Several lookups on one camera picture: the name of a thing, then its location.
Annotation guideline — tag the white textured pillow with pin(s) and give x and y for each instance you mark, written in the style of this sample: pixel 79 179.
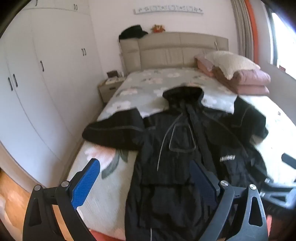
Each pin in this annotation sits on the white textured pillow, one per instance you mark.
pixel 231 62

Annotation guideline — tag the beige padded headboard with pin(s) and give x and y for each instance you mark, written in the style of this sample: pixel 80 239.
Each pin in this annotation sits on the beige padded headboard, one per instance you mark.
pixel 161 53

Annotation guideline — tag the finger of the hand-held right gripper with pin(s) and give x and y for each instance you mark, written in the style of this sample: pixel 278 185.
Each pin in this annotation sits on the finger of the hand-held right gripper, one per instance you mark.
pixel 288 160

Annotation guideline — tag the white wall decoration strip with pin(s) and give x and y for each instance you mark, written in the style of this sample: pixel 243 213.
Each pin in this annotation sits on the white wall decoration strip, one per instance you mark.
pixel 168 9

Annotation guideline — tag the white wardrobe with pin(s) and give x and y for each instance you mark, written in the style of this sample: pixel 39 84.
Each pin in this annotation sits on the white wardrobe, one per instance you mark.
pixel 57 69

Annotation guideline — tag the pink folded quilt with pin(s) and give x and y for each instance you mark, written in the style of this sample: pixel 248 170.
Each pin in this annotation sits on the pink folded quilt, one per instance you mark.
pixel 249 81

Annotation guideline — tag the white floral quilted bedspread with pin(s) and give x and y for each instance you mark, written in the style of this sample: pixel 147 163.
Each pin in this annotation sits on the white floral quilted bedspread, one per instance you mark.
pixel 111 192

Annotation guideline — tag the orange curtain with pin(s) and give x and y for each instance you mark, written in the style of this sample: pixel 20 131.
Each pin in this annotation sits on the orange curtain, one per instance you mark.
pixel 253 30

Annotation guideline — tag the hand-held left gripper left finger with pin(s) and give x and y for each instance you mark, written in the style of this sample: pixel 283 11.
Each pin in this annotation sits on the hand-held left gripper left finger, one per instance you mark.
pixel 86 183

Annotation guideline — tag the beige nightstand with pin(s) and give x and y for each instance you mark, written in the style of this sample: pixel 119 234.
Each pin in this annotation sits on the beige nightstand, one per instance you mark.
pixel 108 90

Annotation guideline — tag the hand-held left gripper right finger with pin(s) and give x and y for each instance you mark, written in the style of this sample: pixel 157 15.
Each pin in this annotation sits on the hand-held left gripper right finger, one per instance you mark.
pixel 203 183

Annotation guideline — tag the window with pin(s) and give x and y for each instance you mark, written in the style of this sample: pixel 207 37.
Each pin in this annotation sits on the window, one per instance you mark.
pixel 283 39

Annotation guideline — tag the grey curtain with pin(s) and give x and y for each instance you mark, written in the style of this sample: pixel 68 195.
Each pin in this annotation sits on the grey curtain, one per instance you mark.
pixel 240 27

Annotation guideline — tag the black hooded jacket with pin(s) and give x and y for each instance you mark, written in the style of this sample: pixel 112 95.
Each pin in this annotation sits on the black hooded jacket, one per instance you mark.
pixel 166 162

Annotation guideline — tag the black cloth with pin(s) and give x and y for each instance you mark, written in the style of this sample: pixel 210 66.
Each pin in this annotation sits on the black cloth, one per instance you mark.
pixel 133 32

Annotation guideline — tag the orange plush toy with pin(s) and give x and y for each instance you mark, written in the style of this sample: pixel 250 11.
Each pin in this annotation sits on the orange plush toy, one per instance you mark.
pixel 158 28

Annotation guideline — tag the red floor mat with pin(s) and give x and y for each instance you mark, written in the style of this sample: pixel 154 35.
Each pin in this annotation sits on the red floor mat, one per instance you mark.
pixel 104 236

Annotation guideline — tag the grey floral bed sheet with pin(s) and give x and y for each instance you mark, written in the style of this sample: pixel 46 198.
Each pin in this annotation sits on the grey floral bed sheet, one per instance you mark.
pixel 143 88

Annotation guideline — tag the dark blue metal frame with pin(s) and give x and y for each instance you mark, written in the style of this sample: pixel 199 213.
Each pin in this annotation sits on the dark blue metal frame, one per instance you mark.
pixel 278 194

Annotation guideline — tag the pink pillow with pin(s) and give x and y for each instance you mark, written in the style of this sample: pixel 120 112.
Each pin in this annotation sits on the pink pillow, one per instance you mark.
pixel 203 64

